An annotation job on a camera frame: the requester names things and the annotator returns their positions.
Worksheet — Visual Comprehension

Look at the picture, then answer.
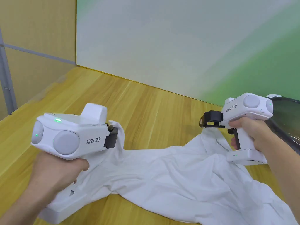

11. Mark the person's left forearm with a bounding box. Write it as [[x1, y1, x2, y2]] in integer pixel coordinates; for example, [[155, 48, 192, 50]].
[[0, 181, 56, 225]]

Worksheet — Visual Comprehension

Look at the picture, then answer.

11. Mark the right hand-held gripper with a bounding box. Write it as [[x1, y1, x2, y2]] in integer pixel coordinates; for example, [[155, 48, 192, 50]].
[[199, 92, 275, 166]]

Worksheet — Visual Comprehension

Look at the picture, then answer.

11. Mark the white garment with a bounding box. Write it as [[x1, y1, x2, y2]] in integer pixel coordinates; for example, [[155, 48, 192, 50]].
[[69, 120, 299, 225]]

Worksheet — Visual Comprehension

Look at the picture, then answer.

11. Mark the grey metal post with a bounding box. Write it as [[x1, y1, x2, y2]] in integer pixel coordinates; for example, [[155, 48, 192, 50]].
[[0, 28, 18, 116]]

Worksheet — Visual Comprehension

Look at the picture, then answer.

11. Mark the person's right hand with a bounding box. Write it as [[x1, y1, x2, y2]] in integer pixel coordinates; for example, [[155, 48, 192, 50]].
[[228, 116, 270, 153]]

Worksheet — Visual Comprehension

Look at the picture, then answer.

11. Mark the dark translucent plastic container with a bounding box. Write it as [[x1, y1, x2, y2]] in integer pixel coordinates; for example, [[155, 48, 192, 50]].
[[265, 94, 300, 156]]

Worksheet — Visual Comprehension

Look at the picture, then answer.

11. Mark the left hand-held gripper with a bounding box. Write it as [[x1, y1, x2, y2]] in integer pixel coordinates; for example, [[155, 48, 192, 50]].
[[30, 103, 118, 225]]

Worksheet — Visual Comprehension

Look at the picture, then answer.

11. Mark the person's left hand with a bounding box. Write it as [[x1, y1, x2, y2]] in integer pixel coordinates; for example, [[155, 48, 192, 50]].
[[28, 152, 90, 207]]

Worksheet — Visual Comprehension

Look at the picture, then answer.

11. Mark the person's right forearm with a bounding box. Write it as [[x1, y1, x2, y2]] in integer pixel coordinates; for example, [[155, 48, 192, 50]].
[[255, 125, 300, 222]]

